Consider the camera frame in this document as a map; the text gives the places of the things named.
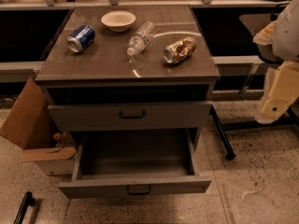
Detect grey drawer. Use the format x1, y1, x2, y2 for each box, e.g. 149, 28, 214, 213
48, 101, 211, 132
59, 129, 211, 199

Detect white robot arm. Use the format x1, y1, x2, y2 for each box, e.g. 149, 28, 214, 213
253, 0, 299, 124

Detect grey top drawer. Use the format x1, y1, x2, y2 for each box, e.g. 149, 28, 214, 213
48, 101, 211, 132

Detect grey drawer cabinet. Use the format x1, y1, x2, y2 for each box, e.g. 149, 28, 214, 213
36, 6, 220, 140

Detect black side table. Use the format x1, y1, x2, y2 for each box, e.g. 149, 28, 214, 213
210, 12, 299, 161

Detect gold crushed can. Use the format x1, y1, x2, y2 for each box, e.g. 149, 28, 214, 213
164, 37, 196, 64

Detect clear plastic water bottle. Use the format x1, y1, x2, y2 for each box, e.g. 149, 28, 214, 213
127, 21, 155, 56

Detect white bowl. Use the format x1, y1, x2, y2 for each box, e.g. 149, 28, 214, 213
101, 11, 136, 32

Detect blue soda can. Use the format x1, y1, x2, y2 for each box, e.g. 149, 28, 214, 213
66, 24, 95, 53

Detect small orange ball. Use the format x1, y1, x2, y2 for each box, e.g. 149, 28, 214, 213
53, 133, 62, 142

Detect brown cardboard box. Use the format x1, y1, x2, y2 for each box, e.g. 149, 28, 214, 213
0, 78, 77, 175

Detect black bar on floor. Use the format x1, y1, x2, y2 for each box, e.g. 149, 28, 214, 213
13, 191, 36, 224

